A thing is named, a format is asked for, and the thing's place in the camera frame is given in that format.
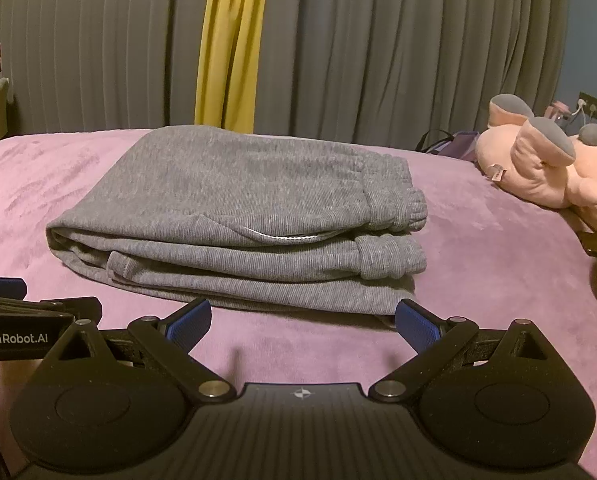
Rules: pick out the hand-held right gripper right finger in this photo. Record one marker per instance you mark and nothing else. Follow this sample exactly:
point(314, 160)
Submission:
point(417, 327)

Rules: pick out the black flat object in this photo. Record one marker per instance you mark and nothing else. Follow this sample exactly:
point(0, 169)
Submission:
point(588, 244)

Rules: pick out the grey curtain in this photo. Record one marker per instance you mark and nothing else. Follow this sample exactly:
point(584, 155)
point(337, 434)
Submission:
point(103, 45)
point(403, 50)

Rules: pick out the white charger plug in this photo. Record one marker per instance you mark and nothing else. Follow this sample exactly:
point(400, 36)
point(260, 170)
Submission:
point(582, 106)

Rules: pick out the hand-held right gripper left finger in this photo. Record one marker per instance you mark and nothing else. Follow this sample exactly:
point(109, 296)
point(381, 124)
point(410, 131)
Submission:
point(188, 327)

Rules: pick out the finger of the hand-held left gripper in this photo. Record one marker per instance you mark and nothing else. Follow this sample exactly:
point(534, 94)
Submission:
point(1, 290)
point(71, 306)

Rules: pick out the purple bag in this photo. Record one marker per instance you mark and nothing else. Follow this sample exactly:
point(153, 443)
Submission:
point(453, 144)

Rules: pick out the grey pants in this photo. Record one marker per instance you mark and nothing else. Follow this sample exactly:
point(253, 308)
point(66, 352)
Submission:
point(228, 185)

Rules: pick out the yellow curtain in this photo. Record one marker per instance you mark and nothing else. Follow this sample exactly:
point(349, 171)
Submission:
point(228, 50)

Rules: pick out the pink plush toy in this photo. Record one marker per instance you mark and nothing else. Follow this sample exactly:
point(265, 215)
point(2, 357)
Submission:
point(538, 160)

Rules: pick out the purple blanket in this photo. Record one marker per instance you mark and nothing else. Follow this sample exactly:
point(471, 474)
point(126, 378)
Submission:
point(478, 240)

